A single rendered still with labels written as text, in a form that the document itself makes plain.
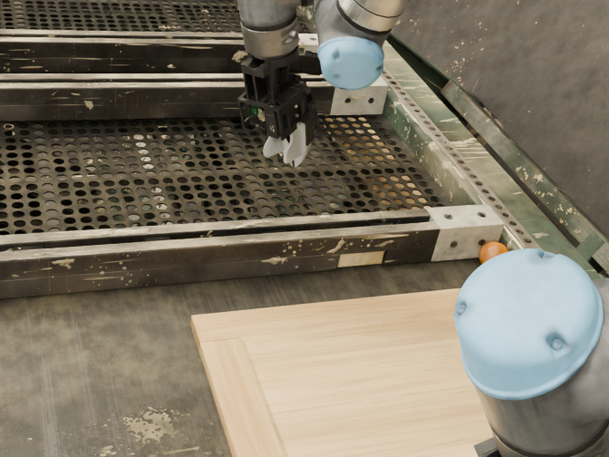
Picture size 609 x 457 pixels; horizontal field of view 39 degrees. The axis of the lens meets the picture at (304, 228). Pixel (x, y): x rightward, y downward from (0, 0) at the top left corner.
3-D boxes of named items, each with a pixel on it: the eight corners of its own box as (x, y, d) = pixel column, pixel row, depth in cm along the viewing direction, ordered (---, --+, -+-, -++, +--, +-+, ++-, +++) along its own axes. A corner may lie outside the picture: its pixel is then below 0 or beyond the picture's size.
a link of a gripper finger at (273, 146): (261, 177, 130) (252, 127, 123) (283, 155, 133) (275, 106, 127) (277, 182, 128) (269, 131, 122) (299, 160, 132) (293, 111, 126)
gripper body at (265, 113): (241, 131, 123) (228, 59, 115) (275, 102, 128) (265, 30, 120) (285, 145, 119) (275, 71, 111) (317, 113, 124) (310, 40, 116)
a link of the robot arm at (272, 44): (261, 1, 117) (311, 12, 113) (265, 31, 120) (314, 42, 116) (229, 25, 113) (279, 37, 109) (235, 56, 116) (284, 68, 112)
